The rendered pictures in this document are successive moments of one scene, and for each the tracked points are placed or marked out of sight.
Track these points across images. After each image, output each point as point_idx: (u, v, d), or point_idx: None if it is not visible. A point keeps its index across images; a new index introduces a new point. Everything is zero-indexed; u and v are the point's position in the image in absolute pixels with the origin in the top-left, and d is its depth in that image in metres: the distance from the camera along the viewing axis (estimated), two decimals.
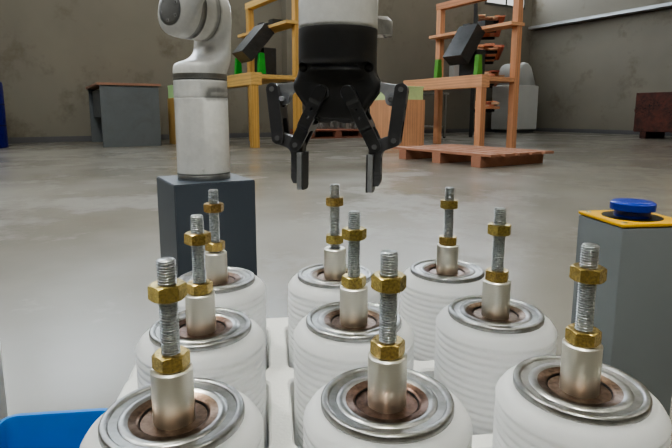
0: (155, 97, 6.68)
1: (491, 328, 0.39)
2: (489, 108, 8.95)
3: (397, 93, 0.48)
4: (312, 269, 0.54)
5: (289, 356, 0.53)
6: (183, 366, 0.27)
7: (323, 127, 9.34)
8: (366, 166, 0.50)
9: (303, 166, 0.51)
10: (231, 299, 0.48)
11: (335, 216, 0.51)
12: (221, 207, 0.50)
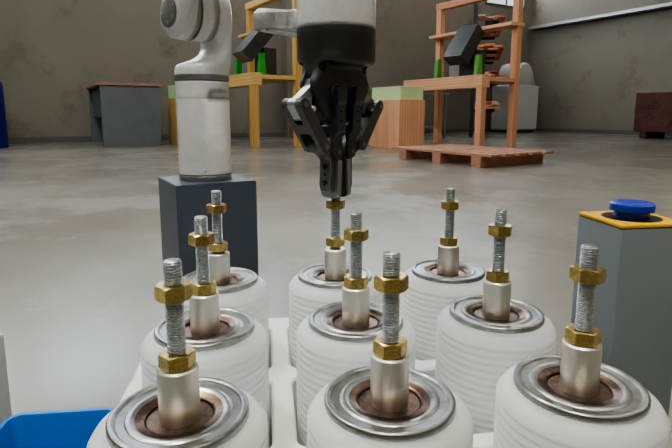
0: (155, 97, 6.68)
1: (492, 328, 0.40)
2: (489, 108, 8.96)
3: (377, 107, 0.54)
4: (314, 269, 0.55)
5: (289, 354, 0.54)
6: (189, 366, 0.28)
7: None
8: (343, 171, 0.51)
9: (341, 173, 0.51)
10: (234, 299, 0.48)
11: (331, 217, 0.53)
12: (224, 208, 0.50)
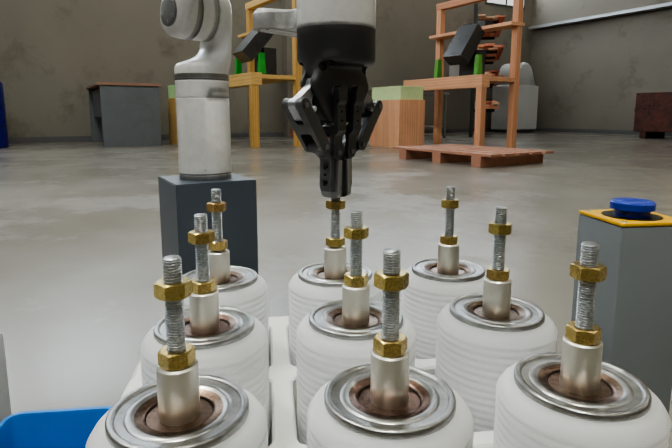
0: (155, 97, 6.68)
1: (492, 326, 0.40)
2: (489, 108, 8.96)
3: (377, 107, 0.54)
4: (323, 265, 0.56)
5: None
6: (189, 363, 0.28)
7: None
8: (343, 171, 0.51)
9: (341, 173, 0.51)
10: (234, 297, 0.48)
11: (340, 218, 0.53)
12: (224, 206, 0.50)
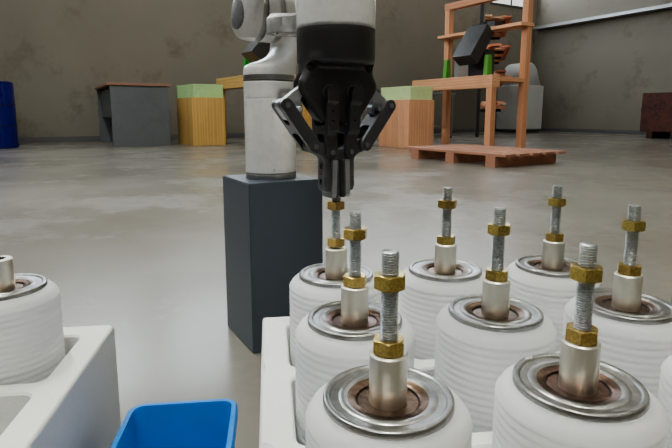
0: (165, 97, 6.70)
1: (633, 319, 0.41)
2: (496, 108, 8.97)
3: (387, 107, 0.52)
4: (469, 267, 0.55)
5: None
6: (403, 351, 0.29)
7: None
8: (342, 171, 0.51)
9: (337, 173, 0.51)
10: None
11: (446, 218, 0.54)
12: (344, 204, 0.52)
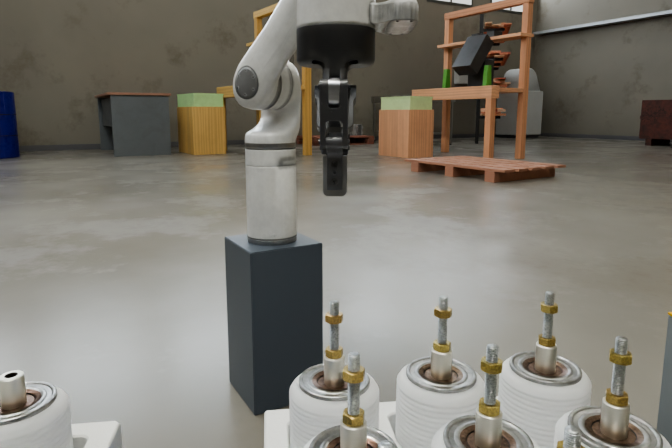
0: (165, 106, 6.71)
1: None
2: (495, 115, 8.99)
3: (320, 90, 0.45)
4: (464, 370, 0.57)
5: None
6: None
7: None
8: (327, 168, 0.48)
9: None
10: None
11: (442, 326, 0.56)
12: (326, 318, 0.54)
